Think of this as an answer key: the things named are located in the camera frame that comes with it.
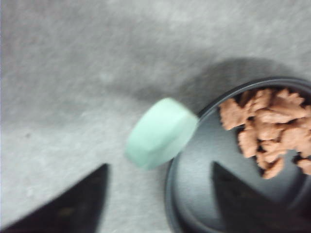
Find black pan with mint handle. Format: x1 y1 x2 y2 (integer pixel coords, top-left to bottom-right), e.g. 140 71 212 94
127 78 311 233

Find brown beef pieces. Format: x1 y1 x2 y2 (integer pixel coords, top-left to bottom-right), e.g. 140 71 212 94
219 88 311 179

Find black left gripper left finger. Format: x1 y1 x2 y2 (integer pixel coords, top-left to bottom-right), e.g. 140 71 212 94
1 164 108 233

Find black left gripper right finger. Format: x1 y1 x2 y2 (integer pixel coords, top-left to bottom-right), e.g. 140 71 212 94
212 162 311 233

